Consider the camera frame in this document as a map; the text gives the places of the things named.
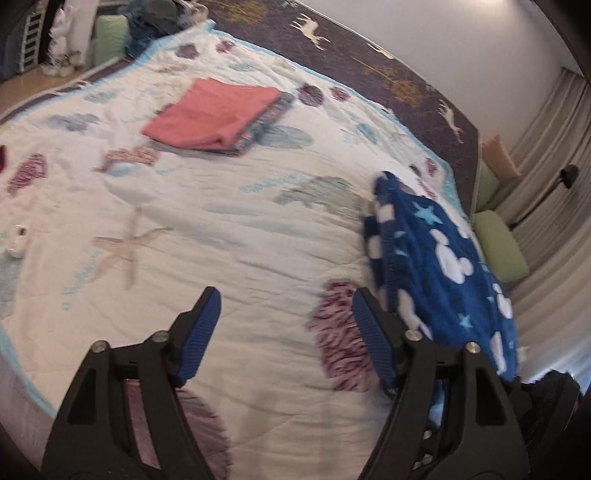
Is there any green pillow upper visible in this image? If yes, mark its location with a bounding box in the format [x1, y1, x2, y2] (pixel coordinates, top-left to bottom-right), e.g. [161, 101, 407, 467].
[473, 210, 530, 283]

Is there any folded pink cloth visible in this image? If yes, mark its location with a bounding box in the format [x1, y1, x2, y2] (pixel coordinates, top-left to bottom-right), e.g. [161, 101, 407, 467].
[141, 78, 283, 150]

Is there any pile of dark clothes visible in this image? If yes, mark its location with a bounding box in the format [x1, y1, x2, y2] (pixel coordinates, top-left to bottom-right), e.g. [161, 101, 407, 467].
[118, 0, 208, 58]

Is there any green pillow lower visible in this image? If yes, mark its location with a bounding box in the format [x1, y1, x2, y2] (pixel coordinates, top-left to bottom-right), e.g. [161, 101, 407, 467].
[475, 162, 500, 212]

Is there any folded patterned cloth underneath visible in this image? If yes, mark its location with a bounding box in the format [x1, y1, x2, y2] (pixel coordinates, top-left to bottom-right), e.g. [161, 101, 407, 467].
[175, 92, 296, 156]

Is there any green pillow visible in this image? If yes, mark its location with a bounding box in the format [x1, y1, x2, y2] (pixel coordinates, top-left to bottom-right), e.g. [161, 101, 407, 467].
[473, 210, 530, 283]
[475, 162, 500, 212]

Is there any small white device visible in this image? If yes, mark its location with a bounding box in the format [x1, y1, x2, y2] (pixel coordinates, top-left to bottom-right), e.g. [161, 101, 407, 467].
[6, 224, 30, 259]

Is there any dark deer print mattress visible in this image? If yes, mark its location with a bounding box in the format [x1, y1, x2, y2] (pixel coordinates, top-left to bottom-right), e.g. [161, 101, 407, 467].
[0, 0, 483, 217]

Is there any blue fleece star garment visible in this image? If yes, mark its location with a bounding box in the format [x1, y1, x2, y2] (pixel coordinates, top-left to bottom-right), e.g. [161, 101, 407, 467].
[363, 172, 519, 381]

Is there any black tripod stand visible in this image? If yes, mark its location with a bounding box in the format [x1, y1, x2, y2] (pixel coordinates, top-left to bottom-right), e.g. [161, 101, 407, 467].
[509, 164, 580, 231]

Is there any beige curtain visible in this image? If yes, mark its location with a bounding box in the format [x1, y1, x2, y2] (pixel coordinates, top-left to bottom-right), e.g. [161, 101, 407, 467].
[495, 70, 590, 388]

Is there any white seashell print quilt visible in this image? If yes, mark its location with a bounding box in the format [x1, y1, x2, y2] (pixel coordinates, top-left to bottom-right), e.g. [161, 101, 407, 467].
[1, 26, 468, 479]

